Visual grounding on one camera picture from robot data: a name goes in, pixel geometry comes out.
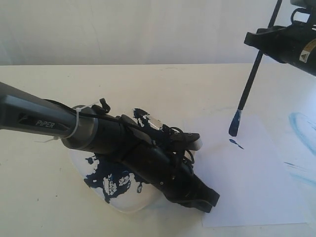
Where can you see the black paintbrush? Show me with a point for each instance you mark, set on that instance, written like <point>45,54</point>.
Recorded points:
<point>233,129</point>

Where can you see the white square paint plate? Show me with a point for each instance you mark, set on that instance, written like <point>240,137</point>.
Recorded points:
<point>100,143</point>

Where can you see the white paper sheet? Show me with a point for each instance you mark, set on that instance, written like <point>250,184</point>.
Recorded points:
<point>246,171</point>

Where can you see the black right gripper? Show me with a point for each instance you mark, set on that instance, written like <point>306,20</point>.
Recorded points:
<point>295,44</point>

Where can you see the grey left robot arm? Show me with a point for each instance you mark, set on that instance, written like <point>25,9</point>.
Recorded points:
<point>21,111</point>

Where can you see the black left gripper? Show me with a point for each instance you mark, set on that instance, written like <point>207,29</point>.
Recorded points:
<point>178,185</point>

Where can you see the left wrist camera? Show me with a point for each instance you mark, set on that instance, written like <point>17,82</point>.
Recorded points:
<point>185,141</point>

